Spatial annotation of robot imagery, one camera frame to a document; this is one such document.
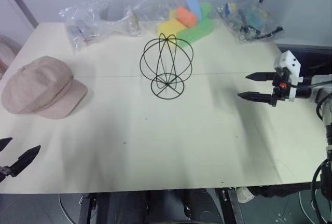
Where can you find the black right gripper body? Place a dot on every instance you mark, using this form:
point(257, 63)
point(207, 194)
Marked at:
point(281, 90)

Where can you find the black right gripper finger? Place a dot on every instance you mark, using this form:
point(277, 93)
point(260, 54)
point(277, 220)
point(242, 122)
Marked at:
point(255, 96)
point(260, 76)

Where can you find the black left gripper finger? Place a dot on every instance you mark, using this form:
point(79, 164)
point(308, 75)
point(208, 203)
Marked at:
point(4, 143)
point(26, 159)

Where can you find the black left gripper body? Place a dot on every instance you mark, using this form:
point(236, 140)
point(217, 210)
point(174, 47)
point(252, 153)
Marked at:
point(3, 172)

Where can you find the beige pink newsboy cap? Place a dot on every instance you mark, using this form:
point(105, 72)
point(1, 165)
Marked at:
point(39, 86)

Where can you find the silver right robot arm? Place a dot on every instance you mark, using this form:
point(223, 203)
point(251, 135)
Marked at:
point(325, 86)

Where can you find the dark rounded robot base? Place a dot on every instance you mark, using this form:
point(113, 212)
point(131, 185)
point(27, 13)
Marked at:
point(166, 206)

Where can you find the clear bag with mixed items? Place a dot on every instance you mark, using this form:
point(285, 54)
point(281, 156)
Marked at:
point(243, 20)

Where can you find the small green sponge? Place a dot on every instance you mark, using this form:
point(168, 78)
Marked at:
point(205, 10)

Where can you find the orange sponge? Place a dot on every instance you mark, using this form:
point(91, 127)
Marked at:
point(185, 16)

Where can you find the blue sponge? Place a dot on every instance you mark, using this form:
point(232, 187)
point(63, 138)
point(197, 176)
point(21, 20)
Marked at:
point(193, 7)

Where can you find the white shoe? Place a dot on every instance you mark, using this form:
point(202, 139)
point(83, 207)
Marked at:
point(245, 195)

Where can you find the yellow sponge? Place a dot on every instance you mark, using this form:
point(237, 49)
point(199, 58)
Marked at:
point(169, 27)

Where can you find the clear crumpled plastic bag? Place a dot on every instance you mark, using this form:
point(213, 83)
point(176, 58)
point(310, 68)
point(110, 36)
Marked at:
point(145, 14)

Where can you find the clear bag with grey parts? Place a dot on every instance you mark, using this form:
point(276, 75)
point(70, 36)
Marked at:
point(83, 19)

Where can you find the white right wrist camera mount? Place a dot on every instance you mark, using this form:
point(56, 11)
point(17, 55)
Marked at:
point(290, 63)

